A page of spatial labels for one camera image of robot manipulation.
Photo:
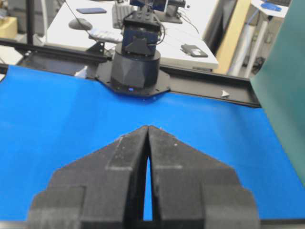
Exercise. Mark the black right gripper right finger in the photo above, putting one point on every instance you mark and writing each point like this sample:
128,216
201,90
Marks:
192,190

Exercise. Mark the blue table cloth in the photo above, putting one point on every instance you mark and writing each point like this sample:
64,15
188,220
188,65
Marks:
48,120

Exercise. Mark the dark blue phone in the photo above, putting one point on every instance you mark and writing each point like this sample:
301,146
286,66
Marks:
91,10

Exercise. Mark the black aluminium frame rail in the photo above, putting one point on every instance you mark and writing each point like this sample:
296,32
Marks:
177,80

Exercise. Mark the white office desk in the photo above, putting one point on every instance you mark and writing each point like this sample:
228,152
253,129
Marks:
176,35

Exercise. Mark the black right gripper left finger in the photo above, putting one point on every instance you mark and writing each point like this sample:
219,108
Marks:
97,191

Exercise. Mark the black computer mouse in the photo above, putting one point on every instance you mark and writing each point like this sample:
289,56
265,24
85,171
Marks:
80,24

